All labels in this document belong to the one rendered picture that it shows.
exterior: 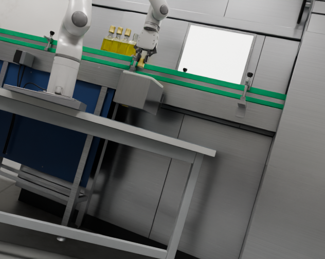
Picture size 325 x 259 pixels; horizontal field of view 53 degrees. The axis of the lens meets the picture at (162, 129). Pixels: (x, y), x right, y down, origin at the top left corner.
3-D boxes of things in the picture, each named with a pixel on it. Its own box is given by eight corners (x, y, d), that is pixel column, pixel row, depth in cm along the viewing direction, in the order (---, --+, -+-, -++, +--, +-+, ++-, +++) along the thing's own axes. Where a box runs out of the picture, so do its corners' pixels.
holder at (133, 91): (158, 116, 187) (166, 91, 187) (142, 109, 160) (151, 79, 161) (132, 109, 192) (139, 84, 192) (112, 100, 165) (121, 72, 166)
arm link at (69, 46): (55, 54, 147) (67, 3, 147) (51, 59, 163) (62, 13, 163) (82, 62, 152) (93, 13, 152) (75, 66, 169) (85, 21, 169)
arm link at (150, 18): (163, 26, 168) (156, 30, 176) (169, 2, 168) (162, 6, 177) (148, 20, 165) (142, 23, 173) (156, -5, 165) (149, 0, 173)
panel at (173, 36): (241, 89, 196) (256, 35, 197) (241, 88, 193) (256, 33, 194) (111, 59, 222) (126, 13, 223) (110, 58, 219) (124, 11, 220)
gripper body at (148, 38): (161, 33, 173) (156, 53, 173) (144, 30, 176) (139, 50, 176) (158, 28, 166) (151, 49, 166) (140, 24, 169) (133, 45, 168)
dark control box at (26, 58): (31, 68, 203) (35, 55, 203) (22, 65, 196) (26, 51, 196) (20, 66, 206) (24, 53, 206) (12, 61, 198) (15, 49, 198)
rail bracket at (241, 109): (244, 118, 175) (255, 79, 175) (242, 114, 159) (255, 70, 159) (235, 116, 176) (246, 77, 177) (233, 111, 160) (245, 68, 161)
